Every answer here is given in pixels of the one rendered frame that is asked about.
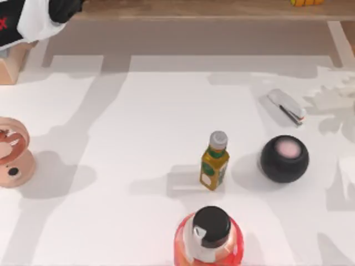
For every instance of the white stapler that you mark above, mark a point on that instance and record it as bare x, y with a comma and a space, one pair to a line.
287, 106

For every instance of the red bottle with black cap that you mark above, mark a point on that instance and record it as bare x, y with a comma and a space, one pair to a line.
209, 241

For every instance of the black round speaker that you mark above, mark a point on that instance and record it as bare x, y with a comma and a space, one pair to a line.
284, 159

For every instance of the orange and yellow object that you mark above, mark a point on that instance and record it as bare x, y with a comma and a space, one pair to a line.
306, 2

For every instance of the yellow bottle with grey cap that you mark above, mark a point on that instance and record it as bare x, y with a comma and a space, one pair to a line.
215, 163

